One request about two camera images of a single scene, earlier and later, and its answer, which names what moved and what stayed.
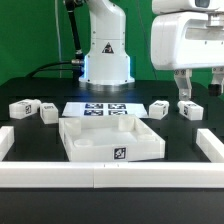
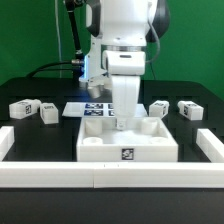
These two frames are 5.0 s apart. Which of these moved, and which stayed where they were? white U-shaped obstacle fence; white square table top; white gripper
Moved: white square table top; white gripper
Stayed: white U-shaped obstacle fence
